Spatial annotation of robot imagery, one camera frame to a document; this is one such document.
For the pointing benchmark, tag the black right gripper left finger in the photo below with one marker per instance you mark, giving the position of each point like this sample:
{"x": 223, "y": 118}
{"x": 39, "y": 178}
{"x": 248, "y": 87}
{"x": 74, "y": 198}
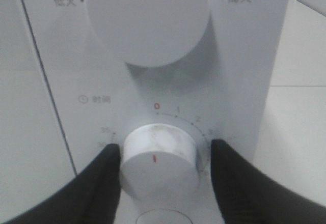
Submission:
{"x": 92, "y": 197}

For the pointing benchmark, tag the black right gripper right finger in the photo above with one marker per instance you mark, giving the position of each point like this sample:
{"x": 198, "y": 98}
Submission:
{"x": 246, "y": 195}

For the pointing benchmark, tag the round white door button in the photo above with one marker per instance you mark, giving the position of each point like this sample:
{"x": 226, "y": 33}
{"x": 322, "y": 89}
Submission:
{"x": 163, "y": 216}

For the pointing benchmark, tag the white control knob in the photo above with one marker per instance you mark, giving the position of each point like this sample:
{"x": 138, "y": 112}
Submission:
{"x": 149, "y": 33}
{"x": 159, "y": 160}

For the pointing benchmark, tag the white microwave door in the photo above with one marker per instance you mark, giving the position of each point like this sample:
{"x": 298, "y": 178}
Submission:
{"x": 34, "y": 159}

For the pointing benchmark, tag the white microwave oven body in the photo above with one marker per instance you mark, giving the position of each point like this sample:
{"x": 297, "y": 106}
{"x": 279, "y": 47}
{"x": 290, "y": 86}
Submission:
{"x": 217, "y": 91}

